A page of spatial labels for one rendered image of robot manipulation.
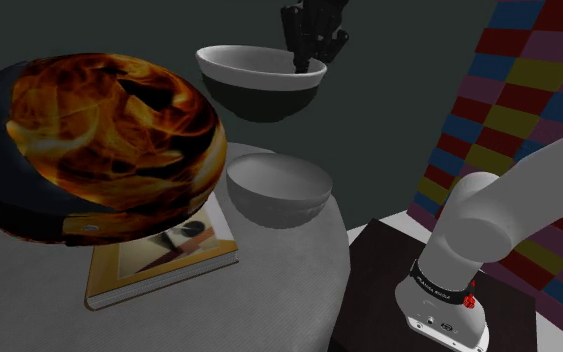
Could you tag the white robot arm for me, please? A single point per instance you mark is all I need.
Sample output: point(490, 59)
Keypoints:
point(476, 219)

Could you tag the white and black bowl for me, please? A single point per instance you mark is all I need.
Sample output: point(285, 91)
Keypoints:
point(256, 97)

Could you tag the grey bowl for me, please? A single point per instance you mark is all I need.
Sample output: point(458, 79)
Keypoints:
point(276, 195)

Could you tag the round flame-patterned black disc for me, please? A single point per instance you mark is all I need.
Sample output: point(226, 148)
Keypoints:
point(110, 141)

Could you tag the yellow hardcover book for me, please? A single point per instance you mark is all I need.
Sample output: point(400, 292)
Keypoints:
point(174, 268)

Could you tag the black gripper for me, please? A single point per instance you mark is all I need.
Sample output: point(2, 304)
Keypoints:
point(324, 17)

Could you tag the dark robot stand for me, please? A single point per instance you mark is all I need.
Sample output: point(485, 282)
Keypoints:
point(378, 273)

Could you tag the grey round table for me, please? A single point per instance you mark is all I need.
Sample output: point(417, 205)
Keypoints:
point(242, 312)

